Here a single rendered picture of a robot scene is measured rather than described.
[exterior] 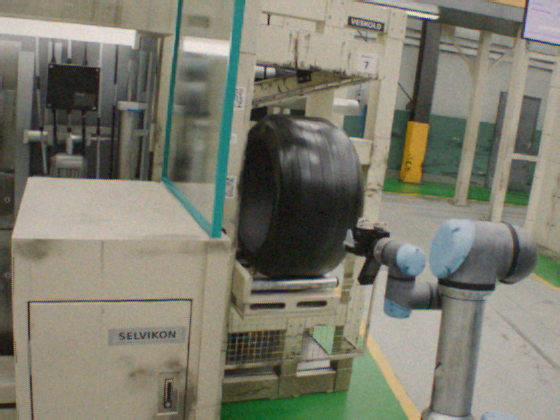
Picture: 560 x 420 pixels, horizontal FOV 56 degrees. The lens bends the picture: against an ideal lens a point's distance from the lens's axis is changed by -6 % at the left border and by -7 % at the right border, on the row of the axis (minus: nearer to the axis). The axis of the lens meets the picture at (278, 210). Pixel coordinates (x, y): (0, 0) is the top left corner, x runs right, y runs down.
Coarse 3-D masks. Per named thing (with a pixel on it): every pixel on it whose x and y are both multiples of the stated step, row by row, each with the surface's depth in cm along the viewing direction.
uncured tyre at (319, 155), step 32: (256, 128) 194; (288, 128) 179; (320, 128) 184; (256, 160) 220; (288, 160) 173; (320, 160) 175; (352, 160) 180; (256, 192) 224; (288, 192) 171; (320, 192) 172; (352, 192) 177; (256, 224) 222; (288, 224) 173; (320, 224) 174; (352, 224) 179; (256, 256) 191; (288, 256) 178; (320, 256) 181
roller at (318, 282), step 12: (300, 276) 194; (312, 276) 195; (324, 276) 197; (336, 276) 199; (252, 288) 185; (264, 288) 187; (276, 288) 189; (288, 288) 191; (300, 288) 193; (312, 288) 195; (324, 288) 197
